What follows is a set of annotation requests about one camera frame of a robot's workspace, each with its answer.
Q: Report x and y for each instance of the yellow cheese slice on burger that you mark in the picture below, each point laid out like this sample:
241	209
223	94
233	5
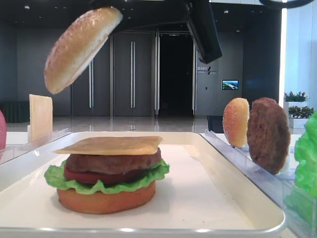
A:
111	146

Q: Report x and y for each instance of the yellow cheese slice in rack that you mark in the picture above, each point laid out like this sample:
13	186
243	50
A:
41	116

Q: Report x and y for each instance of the red tomato slice in rack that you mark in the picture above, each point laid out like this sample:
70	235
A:
3	131

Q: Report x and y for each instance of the green lettuce on burger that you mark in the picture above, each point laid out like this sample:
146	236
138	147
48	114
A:
54	177

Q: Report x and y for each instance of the white flower planter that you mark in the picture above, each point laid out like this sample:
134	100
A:
297	109

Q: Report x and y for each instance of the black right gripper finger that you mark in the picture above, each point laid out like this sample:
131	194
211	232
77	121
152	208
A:
202	27

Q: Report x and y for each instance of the dark double door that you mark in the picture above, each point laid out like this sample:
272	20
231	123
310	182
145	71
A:
118	81

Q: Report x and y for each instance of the brown meat patty in rack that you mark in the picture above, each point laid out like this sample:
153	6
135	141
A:
268	134

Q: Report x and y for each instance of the clear acrylic food rack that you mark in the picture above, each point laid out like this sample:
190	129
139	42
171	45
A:
276	187
18	143

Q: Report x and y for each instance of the small wall screen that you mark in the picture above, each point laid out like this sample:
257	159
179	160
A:
230	85

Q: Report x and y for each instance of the clear acrylic left food rack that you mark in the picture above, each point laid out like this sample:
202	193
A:
18	143

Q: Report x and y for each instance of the white metal tray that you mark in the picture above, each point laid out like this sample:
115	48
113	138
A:
203	196

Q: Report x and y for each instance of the clear acrylic right food rack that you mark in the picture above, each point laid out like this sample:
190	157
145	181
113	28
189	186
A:
276	187

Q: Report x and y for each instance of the green lettuce leaf in rack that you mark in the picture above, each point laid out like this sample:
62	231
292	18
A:
306	172

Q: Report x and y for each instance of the red tomato slice on burger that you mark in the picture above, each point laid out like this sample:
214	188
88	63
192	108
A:
92	178

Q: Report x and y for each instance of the brown meat patty on burger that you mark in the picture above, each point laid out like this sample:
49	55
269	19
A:
111	165

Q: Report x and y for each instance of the bun half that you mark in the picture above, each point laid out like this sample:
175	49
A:
77	46
235	122

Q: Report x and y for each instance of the bottom bun on tray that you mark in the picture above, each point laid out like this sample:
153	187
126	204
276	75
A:
101	203

